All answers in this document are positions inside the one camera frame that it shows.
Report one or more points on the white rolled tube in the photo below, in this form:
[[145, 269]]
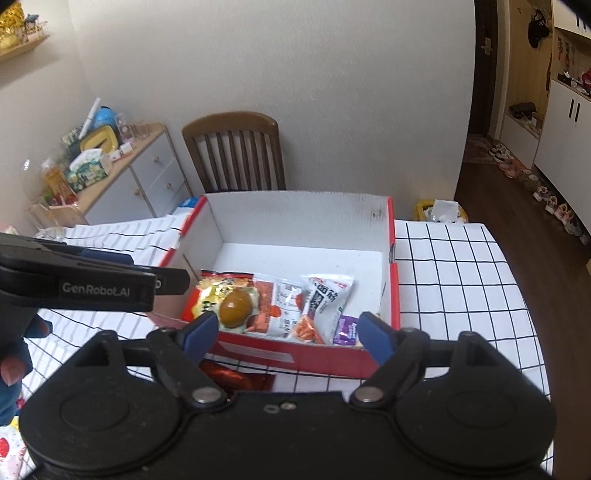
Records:
[[90, 117]]

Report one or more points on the person's left hand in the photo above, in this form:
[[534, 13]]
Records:
[[14, 364]]

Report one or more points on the red cardboard box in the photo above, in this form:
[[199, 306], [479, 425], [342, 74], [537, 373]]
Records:
[[295, 221]]

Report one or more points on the black hanging bag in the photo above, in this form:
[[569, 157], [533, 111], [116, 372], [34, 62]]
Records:
[[538, 27]]

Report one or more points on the white sideboard with wooden top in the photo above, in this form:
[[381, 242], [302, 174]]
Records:
[[152, 170]]

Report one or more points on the colourful balloon print cloth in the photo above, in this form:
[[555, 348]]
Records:
[[11, 447]]

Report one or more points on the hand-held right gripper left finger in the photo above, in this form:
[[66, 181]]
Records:
[[201, 330]]

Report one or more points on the dark wooden door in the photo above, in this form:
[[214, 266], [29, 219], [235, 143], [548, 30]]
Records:
[[489, 83]]

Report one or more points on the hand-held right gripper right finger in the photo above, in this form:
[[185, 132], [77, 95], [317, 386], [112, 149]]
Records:
[[374, 334]]

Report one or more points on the row of shoes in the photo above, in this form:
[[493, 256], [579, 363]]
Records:
[[554, 203]]

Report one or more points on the red yellow snack packet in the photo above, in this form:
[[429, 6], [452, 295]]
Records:
[[207, 295]]

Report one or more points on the wooden wall shelf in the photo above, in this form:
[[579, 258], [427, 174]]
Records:
[[27, 46]]

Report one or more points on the white grey snack packet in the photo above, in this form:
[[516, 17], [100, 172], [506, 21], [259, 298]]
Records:
[[330, 300]]

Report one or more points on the white orange sausage packet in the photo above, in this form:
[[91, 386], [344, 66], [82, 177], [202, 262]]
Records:
[[281, 304]]

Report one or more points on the shiny brown snack packet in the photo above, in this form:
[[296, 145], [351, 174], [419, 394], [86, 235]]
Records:
[[231, 376]]

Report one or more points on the brown wooden chair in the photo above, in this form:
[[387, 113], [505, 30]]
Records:
[[231, 122]]

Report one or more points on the white wall cabinet unit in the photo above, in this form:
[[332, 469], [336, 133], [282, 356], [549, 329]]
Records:
[[558, 134]]

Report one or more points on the yellow trash bag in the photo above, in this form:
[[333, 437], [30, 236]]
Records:
[[422, 210]]

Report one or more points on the dark shoes pair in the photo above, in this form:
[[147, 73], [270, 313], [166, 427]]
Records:
[[524, 110]]

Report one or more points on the green tissue pack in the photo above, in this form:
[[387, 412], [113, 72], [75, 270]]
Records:
[[87, 168]]

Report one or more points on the yellow blue storage box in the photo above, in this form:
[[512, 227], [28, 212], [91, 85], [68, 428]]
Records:
[[99, 138]]

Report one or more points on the brown egg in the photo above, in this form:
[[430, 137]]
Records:
[[236, 308]]

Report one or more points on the clear drinking glass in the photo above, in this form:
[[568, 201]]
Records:
[[124, 129], [141, 130]]

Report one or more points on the gold ornament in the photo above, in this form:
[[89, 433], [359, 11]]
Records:
[[9, 27]]

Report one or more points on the small white device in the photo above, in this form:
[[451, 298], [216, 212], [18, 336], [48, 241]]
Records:
[[126, 148]]

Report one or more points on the small purple packet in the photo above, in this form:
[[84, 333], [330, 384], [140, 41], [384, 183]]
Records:
[[345, 330]]

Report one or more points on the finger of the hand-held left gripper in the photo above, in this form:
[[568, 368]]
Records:
[[97, 256], [173, 280]]

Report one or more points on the orange drink bottle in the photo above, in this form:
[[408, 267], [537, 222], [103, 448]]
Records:
[[57, 182]]

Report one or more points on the black white checkered tablecloth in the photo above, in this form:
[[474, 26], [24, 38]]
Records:
[[461, 286]]

